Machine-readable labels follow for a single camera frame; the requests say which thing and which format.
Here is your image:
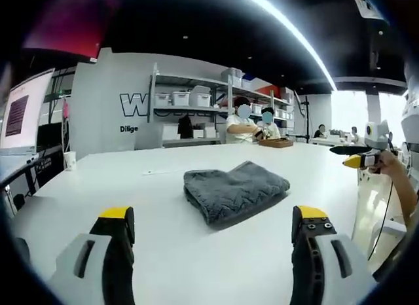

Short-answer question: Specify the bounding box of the person's right hand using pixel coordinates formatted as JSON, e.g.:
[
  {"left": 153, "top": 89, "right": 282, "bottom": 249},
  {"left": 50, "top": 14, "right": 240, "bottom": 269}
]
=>
[{"left": 368, "top": 150, "right": 399, "bottom": 175}]

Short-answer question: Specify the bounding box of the grey metal shelving unit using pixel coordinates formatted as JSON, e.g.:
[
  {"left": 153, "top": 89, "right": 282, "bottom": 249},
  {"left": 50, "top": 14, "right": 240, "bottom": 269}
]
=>
[{"left": 148, "top": 62, "right": 296, "bottom": 145}]

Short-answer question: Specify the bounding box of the grey towel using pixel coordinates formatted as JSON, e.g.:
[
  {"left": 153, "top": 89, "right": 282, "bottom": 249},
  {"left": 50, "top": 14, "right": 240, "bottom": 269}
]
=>
[{"left": 183, "top": 160, "right": 291, "bottom": 233}]

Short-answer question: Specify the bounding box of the whiteboard screen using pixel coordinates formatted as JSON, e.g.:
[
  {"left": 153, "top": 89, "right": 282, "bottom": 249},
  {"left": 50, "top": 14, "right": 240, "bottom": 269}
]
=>
[{"left": 0, "top": 68, "right": 56, "bottom": 156}]

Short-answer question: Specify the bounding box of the group of white storage boxes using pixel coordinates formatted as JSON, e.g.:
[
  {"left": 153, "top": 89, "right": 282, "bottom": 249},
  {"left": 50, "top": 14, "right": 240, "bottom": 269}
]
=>
[{"left": 153, "top": 67, "right": 295, "bottom": 122}]

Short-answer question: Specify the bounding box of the grey laptop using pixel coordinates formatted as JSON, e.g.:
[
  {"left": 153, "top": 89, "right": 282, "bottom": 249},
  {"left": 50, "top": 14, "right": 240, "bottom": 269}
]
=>
[{"left": 135, "top": 122, "right": 164, "bottom": 151}]

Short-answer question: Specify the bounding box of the black tripod stand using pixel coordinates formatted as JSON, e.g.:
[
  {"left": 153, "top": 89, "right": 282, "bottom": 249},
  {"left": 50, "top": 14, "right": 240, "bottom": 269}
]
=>
[{"left": 293, "top": 94, "right": 312, "bottom": 144}]

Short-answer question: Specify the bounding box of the white paper cup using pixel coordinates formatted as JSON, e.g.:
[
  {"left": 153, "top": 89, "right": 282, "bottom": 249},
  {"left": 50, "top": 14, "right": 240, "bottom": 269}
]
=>
[{"left": 63, "top": 151, "right": 77, "bottom": 171}]

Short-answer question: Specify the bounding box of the thin black cable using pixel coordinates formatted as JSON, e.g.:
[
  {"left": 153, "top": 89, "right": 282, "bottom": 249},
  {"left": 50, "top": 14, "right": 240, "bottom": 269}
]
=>
[{"left": 367, "top": 179, "right": 394, "bottom": 262}]

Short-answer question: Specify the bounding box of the brown tray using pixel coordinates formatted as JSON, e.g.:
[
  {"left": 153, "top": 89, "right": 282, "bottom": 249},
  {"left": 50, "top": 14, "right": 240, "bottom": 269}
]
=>
[{"left": 258, "top": 138, "right": 295, "bottom": 150}]

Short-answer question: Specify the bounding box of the black garment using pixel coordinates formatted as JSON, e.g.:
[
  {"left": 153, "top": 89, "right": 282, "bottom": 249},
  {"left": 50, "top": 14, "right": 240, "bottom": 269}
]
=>
[{"left": 177, "top": 116, "right": 194, "bottom": 139}]

